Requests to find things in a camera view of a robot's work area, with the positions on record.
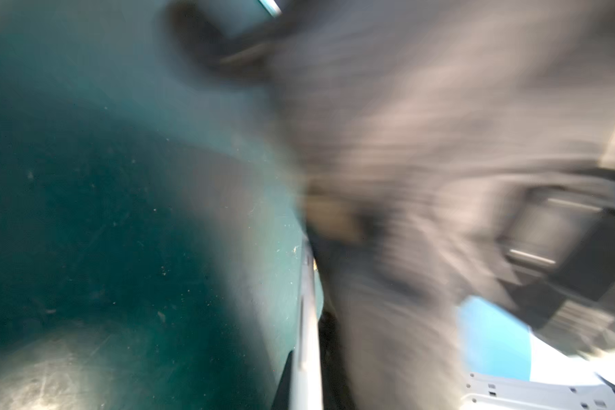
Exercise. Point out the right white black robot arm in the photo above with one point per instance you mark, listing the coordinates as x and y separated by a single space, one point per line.
554 348

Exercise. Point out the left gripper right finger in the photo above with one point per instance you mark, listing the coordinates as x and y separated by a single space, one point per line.
336 391

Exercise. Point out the white frame drawing tablet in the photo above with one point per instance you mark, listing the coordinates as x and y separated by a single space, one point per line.
306 392

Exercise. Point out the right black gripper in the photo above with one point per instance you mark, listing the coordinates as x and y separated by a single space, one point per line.
560 243

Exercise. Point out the blue wiping cloth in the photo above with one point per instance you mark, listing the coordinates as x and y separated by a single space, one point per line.
416 127

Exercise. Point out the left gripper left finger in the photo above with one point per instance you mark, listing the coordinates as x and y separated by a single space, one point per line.
281 400

